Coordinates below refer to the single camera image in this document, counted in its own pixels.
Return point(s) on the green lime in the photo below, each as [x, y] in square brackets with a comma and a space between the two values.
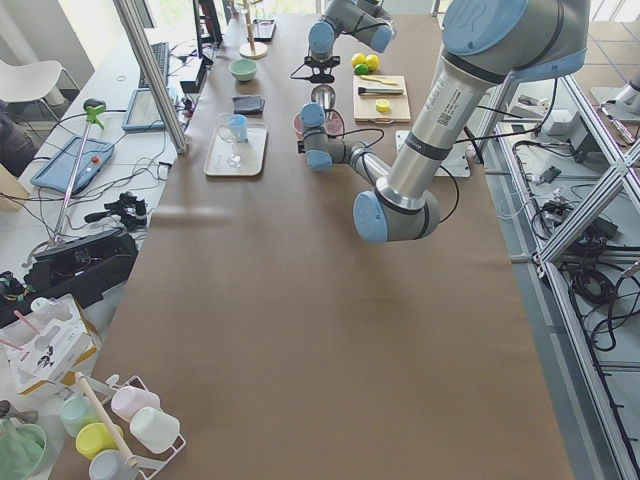
[361, 69]

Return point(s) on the pink plastic cup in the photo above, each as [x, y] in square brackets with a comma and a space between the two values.
[128, 400]

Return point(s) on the bamboo cutting board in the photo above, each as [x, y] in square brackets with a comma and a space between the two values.
[381, 98]

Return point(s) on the cream serving tray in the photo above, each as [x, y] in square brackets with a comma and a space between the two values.
[241, 159]

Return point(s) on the blue plastic cup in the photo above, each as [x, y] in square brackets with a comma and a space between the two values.
[238, 126]

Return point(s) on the pink bowl of ice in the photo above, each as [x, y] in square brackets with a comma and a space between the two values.
[334, 125]

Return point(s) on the yellow lemon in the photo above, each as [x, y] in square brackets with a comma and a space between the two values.
[372, 61]
[358, 59]

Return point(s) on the green reacher grabber tool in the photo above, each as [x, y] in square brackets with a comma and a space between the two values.
[93, 108]

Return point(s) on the cardboard box with cups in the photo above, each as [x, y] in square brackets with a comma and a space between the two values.
[46, 348]

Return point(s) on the white cup rack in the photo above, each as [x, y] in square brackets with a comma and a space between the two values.
[136, 456]

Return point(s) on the white chair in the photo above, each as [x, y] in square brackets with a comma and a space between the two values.
[32, 82]

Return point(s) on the mint green bowl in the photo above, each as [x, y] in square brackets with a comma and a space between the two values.
[243, 69]

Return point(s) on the steel muddler black tip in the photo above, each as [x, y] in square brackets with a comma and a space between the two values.
[379, 92]

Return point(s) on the black keyboard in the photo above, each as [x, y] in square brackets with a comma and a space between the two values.
[161, 54]

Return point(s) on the clear wine glass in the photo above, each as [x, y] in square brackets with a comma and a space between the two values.
[231, 142]

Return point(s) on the wooden cup tree stand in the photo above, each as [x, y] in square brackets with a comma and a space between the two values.
[251, 49]

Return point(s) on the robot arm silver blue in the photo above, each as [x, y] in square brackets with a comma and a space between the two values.
[366, 21]
[484, 43]

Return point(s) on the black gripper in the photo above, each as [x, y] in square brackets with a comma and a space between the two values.
[324, 80]

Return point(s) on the blue teach pendant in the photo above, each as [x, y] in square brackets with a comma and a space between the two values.
[142, 114]
[56, 173]

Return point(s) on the grey folded cloth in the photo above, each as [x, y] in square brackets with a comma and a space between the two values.
[248, 105]

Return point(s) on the stainless steel ice scoop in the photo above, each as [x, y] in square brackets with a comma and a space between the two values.
[323, 95]

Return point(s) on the black monitor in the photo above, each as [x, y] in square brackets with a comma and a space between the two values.
[208, 31]

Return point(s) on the yellow plastic cup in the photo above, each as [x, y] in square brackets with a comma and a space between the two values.
[93, 439]

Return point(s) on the aluminium frame post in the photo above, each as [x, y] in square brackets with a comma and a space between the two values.
[133, 27]

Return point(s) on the yellow plastic knife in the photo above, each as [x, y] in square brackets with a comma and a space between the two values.
[367, 79]

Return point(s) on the white plastic cup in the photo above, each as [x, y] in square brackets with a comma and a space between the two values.
[155, 429]

